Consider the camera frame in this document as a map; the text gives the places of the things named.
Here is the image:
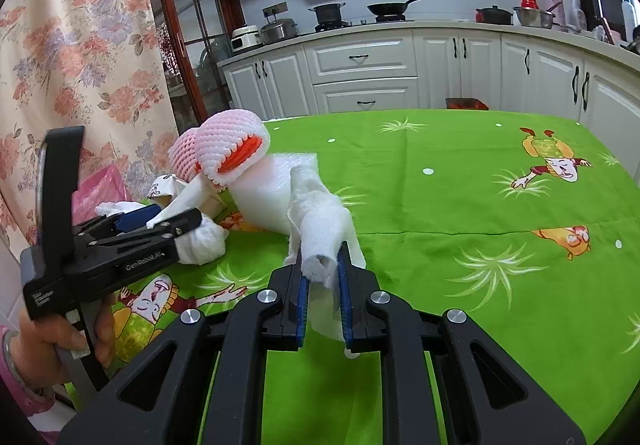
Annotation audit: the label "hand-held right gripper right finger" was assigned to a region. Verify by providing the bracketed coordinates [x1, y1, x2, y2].
[337, 242, 588, 445]

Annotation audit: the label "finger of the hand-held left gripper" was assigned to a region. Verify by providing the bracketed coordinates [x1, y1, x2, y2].
[75, 206, 204, 249]
[72, 204, 162, 237]

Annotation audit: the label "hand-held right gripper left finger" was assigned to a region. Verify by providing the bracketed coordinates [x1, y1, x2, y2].
[57, 250, 311, 445]

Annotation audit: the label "white plastic bag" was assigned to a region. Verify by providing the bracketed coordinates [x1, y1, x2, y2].
[95, 199, 143, 218]

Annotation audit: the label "white paper cup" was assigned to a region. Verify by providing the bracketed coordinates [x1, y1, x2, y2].
[150, 173, 224, 227]

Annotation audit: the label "white paper towel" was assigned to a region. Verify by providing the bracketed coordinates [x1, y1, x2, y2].
[174, 216, 230, 267]

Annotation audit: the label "printed paper cup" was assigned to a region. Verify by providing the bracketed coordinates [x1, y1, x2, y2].
[149, 176, 190, 202]

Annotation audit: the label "pink-lined trash bin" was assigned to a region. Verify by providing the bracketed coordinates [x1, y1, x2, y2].
[72, 165, 133, 226]

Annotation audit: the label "pink foam fruit net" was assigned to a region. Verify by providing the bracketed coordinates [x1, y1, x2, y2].
[192, 109, 272, 186]
[167, 129, 203, 174]

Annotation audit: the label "white foam sheet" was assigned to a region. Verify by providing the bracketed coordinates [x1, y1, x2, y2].
[284, 165, 369, 342]

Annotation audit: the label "white foam block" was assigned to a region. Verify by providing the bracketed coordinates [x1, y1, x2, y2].
[231, 151, 321, 233]

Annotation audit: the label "person's left forearm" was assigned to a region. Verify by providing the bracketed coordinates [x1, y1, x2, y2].
[0, 325, 61, 445]

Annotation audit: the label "person's left hand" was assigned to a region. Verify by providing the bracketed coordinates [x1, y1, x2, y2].
[11, 299, 117, 385]

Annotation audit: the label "green cartoon tablecloth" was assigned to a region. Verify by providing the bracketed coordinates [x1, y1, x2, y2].
[107, 109, 640, 445]

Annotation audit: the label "floral curtain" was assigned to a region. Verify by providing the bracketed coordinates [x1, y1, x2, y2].
[0, 0, 181, 246]

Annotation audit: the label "white multi cooker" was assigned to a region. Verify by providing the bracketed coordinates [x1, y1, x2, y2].
[230, 25, 262, 50]

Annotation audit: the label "wooden glass door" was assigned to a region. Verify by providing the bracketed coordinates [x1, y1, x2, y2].
[139, 0, 246, 126]

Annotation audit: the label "silver rice cooker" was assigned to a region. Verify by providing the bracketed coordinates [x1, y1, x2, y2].
[260, 17, 299, 44]

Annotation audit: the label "dark red box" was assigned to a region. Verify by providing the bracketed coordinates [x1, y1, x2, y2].
[446, 97, 488, 112]

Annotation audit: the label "black stock pot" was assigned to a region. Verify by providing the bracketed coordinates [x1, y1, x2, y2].
[308, 2, 347, 24]

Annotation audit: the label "white lower kitchen cabinets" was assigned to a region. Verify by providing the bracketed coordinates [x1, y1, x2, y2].
[222, 22, 640, 136]

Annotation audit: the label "black gas stove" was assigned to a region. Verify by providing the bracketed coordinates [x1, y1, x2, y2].
[314, 17, 416, 33]

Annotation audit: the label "black frying pan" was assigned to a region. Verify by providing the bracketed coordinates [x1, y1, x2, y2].
[366, 0, 429, 18]

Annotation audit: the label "red and black casserole pot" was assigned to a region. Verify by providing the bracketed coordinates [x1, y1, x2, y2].
[475, 5, 515, 24]

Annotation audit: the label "steel bowl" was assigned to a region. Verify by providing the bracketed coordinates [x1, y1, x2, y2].
[513, 6, 558, 29]

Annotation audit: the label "pink thermos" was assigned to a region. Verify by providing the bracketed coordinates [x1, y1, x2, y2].
[542, 0, 568, 28]

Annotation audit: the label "spray bottle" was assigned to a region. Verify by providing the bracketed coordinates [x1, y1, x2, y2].
[567, 0, 587, 30]

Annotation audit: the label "white soap bottle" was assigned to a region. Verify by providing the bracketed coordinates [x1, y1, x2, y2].
[621, 0, 637, 40]

